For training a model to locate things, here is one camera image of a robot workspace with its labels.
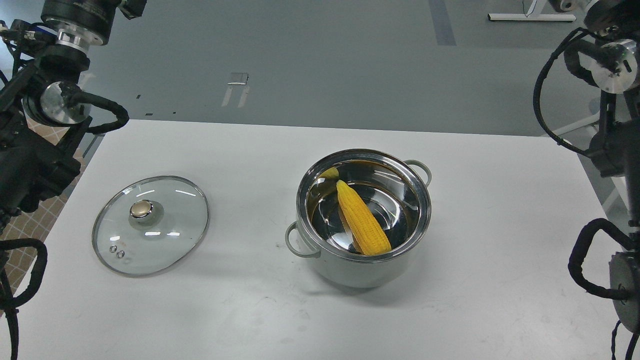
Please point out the yellow corn cob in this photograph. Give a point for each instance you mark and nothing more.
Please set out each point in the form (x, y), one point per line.
(370, 239)

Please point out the glass pot lid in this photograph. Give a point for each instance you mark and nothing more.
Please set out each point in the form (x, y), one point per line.
(150, 225)

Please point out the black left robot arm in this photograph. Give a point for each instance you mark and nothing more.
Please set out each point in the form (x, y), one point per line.
(44, 112)

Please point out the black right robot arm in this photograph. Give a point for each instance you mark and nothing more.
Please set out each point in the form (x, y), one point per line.
(605, 54)

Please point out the grey steel pot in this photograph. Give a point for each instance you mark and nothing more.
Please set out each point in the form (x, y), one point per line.
(395, 194)

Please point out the white table base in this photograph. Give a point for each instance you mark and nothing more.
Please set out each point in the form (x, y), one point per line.
(534, 13)

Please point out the beige checked cloth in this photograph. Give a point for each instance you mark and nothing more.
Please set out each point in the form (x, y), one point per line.
(38, 224)

